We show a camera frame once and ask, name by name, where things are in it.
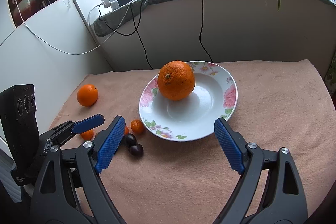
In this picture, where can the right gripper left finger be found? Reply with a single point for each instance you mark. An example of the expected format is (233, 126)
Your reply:
(69, 188)

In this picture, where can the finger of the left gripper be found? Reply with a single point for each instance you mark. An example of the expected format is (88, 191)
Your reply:
(87, 124)

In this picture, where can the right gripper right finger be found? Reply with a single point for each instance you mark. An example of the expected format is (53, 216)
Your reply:
(283, 199)

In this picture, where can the small mandarin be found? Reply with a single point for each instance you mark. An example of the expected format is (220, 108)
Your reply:
(88, 135)

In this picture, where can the smooth bright orange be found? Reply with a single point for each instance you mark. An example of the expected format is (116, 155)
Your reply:
(87, 95)

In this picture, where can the dark plum upper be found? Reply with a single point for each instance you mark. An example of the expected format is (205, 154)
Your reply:
(129, 140)

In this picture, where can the dark plum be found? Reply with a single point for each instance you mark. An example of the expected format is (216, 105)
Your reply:
(136, 150)
(129, 140)

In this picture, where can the small oval kumquat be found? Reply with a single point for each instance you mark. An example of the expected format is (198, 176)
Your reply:
(137, 126)

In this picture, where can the dark plum lower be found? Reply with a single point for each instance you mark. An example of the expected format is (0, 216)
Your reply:
(136, 150)

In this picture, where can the pink towel table cover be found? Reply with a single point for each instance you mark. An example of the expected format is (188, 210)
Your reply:
(279, 105)

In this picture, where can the large rough orange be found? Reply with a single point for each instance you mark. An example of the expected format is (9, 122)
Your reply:
(176, 80)

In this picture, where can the floral white plate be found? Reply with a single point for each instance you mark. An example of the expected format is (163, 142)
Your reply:
(215, 95)

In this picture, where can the green package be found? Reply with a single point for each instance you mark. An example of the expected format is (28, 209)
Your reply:
(330, 78)

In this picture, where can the white power strip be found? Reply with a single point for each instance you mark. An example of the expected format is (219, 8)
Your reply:
(113, 4)

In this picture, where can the black left camera box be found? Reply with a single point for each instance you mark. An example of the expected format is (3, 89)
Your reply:
(18, 107)

